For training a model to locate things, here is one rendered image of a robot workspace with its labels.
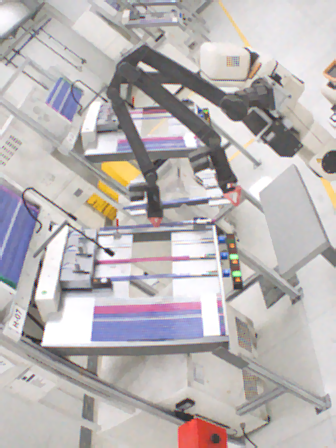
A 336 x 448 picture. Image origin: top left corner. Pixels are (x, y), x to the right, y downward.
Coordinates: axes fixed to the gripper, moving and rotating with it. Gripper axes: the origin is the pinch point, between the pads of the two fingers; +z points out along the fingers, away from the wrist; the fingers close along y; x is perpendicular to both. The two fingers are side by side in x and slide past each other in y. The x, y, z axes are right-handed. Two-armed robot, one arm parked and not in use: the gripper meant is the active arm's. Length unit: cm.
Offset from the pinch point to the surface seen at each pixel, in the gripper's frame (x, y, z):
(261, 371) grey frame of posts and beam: 39, 65, 26
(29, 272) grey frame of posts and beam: -52, 30, -4
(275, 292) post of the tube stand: 62, -23, 73
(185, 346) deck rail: 10, 61, 10
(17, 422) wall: -112, 19, 150
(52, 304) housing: -42, 41, 4
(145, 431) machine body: -13, 62, 79
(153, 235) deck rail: -2.6, -7.5, 11.9
